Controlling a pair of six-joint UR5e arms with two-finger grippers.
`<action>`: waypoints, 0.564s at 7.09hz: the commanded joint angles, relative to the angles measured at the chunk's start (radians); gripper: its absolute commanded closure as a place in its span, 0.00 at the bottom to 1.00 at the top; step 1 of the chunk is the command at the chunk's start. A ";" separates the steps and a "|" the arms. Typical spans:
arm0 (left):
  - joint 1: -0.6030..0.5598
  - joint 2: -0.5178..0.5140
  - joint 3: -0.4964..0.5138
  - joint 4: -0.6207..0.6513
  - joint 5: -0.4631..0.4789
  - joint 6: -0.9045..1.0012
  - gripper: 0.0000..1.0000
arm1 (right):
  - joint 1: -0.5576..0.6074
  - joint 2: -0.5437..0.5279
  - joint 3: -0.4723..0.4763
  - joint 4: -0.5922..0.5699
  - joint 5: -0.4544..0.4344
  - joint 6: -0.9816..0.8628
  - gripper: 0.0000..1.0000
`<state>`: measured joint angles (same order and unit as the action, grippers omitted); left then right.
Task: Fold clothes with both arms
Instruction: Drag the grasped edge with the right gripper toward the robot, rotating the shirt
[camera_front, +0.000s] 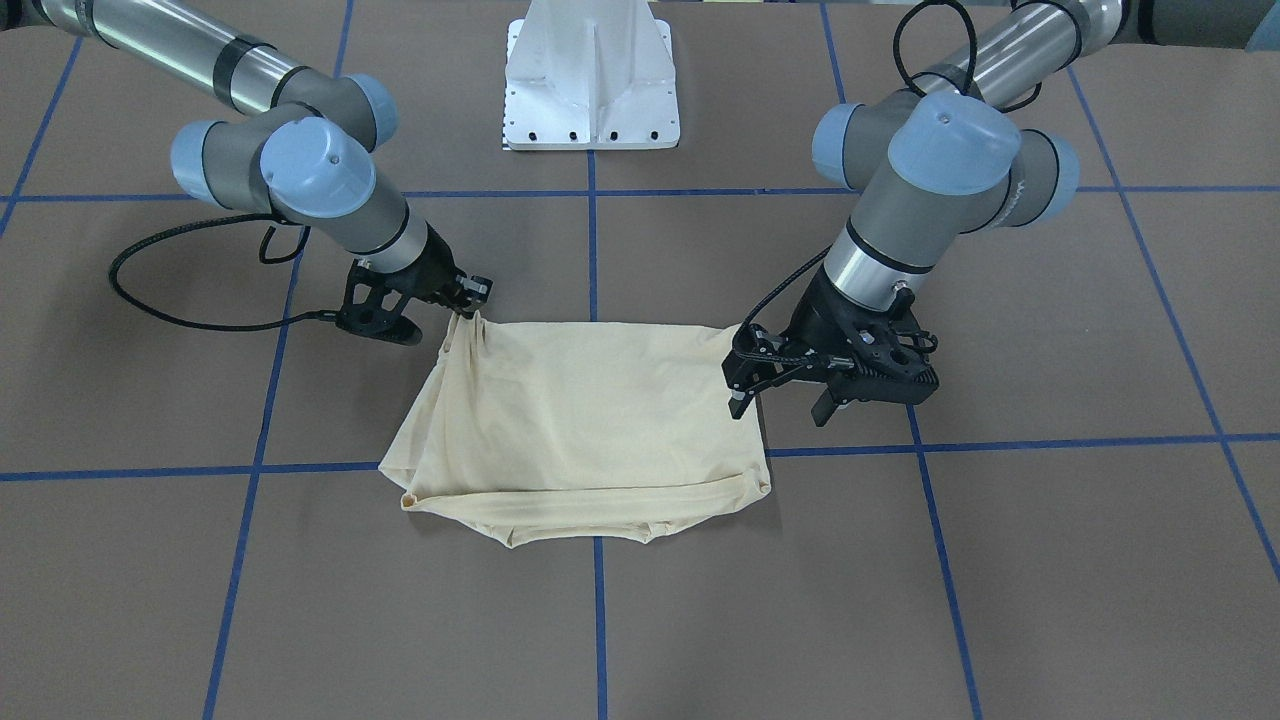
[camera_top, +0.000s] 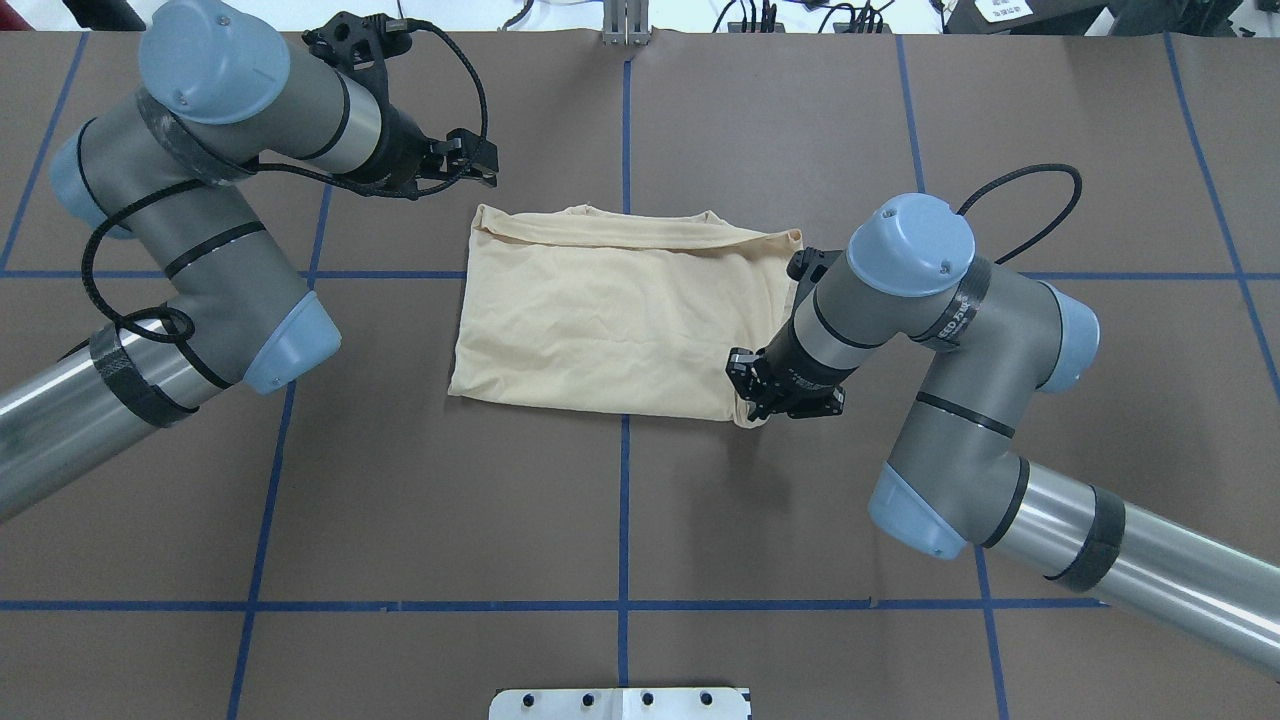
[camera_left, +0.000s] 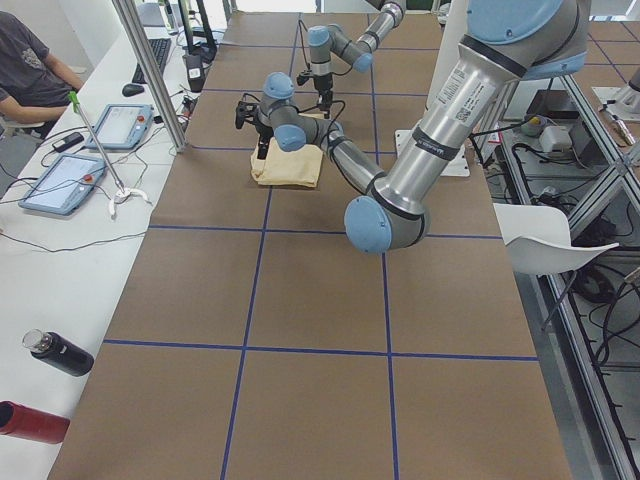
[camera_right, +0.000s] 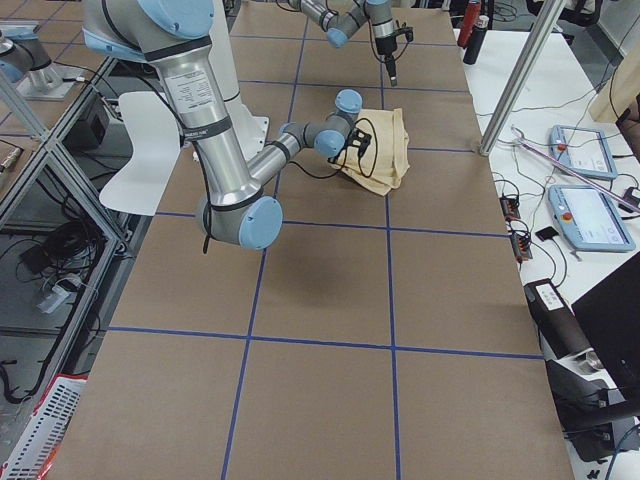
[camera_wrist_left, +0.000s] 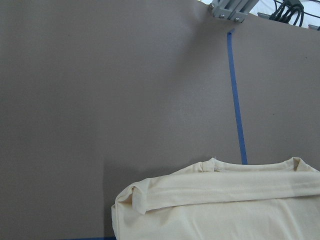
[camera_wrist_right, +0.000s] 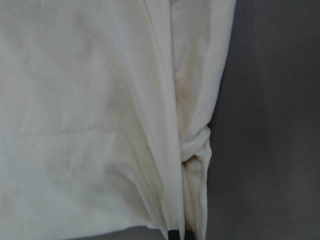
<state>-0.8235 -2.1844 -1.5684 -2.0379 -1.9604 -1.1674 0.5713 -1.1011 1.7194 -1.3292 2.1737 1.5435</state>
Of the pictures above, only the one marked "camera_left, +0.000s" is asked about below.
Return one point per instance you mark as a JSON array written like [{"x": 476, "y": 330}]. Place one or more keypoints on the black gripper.
[
  {"x": 263, "y": 133},
  {"x": 324, "y": 93}
]

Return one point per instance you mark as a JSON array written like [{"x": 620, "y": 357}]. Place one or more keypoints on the beige long-sleeve printed shirt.
[{"x": 298, "y": 168}]

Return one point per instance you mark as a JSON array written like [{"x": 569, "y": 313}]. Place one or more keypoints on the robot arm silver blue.
[
  {"x": 504, "y": 42},
  {"x": 325, "y": 41}
]

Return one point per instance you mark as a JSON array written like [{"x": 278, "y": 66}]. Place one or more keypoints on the far blue teach pendant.
[{"x": 123, "y": 126}]

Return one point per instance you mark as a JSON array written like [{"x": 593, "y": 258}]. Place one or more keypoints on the blue teach pendant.
[
  {"x": 123, "y": 126},
  {"x": 64, "y": 185}
]

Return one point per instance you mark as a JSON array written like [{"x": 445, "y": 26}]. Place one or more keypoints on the black computer mouse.
[{"x": 132, "y": 89}]

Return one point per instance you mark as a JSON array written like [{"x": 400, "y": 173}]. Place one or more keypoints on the reach grabber stick tool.
[{"x": 122, "y": 193}]

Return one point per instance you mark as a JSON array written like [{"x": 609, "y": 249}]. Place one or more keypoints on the near blue teach pendant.
[{"x": 64, "y": 185}]

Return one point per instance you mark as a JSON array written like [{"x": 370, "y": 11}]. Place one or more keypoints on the seated person grey shirt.
[{"x": 35, "y": 85}]

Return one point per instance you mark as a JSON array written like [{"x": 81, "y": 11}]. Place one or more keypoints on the white plastic chair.
[{"x": 538, "y": 240}]

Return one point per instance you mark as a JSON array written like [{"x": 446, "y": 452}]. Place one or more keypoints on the black bottle clear cap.
[{"x": 58, "y": 352}]

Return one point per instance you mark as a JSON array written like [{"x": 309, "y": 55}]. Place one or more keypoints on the red bottle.
[{"x": 31, "y": 424}]

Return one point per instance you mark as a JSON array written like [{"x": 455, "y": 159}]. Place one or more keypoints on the aluminium frame post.
[{"x": 134, "y": 29}]

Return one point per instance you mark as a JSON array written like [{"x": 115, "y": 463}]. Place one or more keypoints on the white central pedestal column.
[{"x": 433, "y": 131}]

